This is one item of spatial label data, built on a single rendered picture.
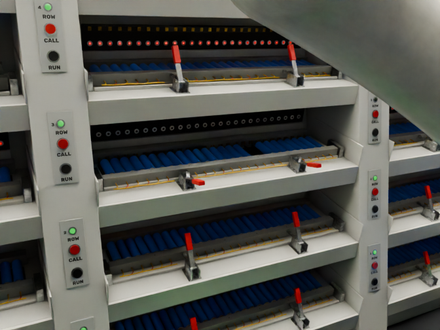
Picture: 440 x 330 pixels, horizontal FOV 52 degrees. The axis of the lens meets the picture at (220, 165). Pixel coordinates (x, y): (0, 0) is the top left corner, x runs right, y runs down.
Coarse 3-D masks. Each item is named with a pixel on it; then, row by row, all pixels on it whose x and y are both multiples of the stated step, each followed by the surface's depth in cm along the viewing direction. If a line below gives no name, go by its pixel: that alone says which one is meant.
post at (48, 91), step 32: (32, 0) 72; (64, 0) 74; (32, 32) 73; (64, 32) 75; (32, 64) 73; (32, 96) 74; (64, 96) 76; (32, 128) 74; (32, 160) 80; (64, 192) 78; (96, 224) 81; (96, 256) 82; (64, 288) 80; (96, 288) 82; (64, 320) 81; (96, 320) 83
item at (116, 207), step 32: (256, 128) 113; (288, 128) 117; (320, 128) 117; (320, 160) 107; (352, 160) 108; (96, 192) 80; (128, 192) 86; (160, 192) 87; (192, 192) 89; (224, 192) 92; (256, 192) 96; (288, 192) 100
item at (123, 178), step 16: (224, 160) 97; (240, 160) 98; (256, 160) 100; (272, 160) 102; (288, 160) 104; (112, 176) 86; (128, 176) 87; (144, 176) 89; (160, 176) 90; (176, 176) 92; (208, 176) 93
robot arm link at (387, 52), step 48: (240, 0) 37; (288, 0) 33; (336, 0) 33; (384, 0) 35; (432, 0) 36; (336, 48) 38; (384, 48) 37; (432, 48) 37; (384, 96) 41; (432, 96) 39
